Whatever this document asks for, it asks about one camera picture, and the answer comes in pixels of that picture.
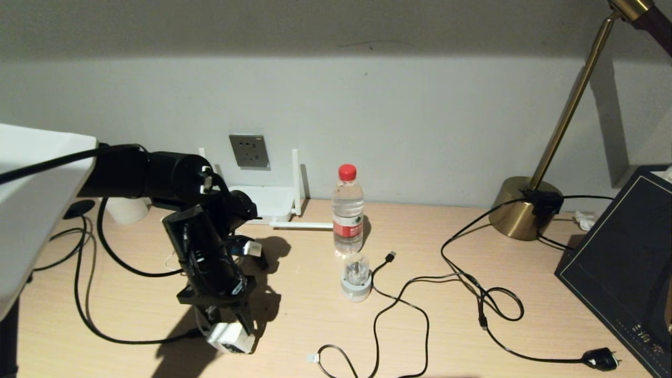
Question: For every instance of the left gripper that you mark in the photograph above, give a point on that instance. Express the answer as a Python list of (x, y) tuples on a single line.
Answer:
[(202, 252)]

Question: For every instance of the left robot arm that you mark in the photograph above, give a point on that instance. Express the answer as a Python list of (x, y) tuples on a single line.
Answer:
[(37, 210)]

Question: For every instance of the white power adapter plug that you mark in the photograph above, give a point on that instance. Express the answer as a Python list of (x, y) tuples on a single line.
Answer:
[(231, 338)]

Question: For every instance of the white wifi router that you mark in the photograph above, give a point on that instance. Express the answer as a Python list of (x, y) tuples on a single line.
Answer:
[(273, 202)]

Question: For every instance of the small black clip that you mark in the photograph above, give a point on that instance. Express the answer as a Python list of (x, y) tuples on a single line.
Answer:
[(261, 262)]

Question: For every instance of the small white dome humidifier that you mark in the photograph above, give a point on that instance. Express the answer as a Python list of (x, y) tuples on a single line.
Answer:
[(357, 286)]

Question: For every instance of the white toilet paper roll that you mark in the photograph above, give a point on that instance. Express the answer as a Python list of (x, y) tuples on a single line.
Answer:
[(128, 210)]

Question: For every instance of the clear water bottle red cap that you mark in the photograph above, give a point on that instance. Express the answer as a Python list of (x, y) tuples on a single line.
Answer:
[(347, 210)]

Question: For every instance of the black round desk grommet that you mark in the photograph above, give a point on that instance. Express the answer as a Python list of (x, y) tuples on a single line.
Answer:
[(79, 210)]

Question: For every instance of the brass desk lamp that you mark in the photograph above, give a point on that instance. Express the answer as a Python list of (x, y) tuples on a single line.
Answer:
[(517, 215)]

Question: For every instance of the crumpled white tissue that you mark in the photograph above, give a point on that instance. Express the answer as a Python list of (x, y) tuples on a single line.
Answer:
[(584, 221)]

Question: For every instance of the grey wall socket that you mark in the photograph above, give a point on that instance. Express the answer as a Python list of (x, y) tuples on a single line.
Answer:
[(250, 151)]

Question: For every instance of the black inline switch box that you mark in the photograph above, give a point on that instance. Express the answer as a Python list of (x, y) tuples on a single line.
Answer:
[(543, 203)]

